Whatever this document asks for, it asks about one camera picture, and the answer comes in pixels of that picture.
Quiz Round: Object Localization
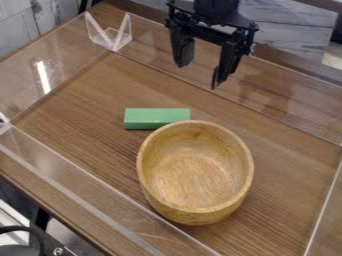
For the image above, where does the black metal table frame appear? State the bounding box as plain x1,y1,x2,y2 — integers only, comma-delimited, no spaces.
29,208,76,256

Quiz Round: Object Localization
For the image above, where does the green rectangular block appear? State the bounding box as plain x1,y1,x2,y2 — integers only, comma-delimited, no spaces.
124,108,191,130

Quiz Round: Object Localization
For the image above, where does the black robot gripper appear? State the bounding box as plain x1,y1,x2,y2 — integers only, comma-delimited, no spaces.
165,0,259,90

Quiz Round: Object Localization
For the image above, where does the brown wooden bowl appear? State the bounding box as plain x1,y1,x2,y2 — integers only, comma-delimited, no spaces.
136,120,255,226

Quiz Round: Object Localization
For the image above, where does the clear acrylic tray enclosure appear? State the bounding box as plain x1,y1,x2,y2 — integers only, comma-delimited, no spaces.
0,6,342,256

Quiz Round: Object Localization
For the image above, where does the black cable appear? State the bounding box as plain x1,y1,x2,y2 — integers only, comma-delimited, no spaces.
0,225,48,256

